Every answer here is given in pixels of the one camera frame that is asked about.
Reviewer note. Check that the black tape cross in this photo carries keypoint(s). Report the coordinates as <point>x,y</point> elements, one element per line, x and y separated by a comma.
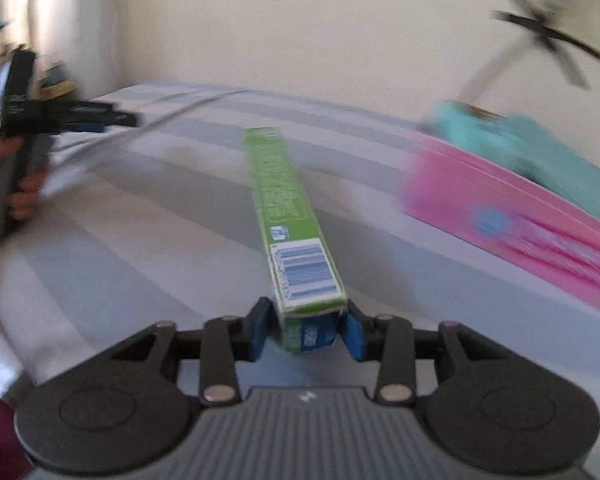
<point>550,35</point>

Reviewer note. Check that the teal cloth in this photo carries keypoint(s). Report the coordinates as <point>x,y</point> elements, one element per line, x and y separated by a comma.
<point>530,152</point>

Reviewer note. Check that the person's left hand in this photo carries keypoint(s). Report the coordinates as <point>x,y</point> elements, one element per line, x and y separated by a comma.
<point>27,195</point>

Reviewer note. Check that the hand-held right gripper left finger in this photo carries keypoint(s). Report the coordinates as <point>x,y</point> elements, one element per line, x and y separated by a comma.
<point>260,332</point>

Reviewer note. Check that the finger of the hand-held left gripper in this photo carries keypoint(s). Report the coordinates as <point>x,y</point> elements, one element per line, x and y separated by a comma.
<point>100,119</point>

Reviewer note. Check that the striped bed sheet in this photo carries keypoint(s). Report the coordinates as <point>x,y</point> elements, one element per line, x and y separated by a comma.
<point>155,240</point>

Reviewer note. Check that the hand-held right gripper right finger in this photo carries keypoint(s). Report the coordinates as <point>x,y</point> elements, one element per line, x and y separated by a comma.
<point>352,335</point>

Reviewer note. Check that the pink tin box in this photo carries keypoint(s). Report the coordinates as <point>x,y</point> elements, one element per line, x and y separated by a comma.
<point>530,220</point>

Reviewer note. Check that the long green carton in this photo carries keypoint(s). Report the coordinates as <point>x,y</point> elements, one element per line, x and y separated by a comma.
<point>280,210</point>

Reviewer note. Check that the beige curtain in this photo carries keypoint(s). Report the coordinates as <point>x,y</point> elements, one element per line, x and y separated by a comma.
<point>65,10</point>

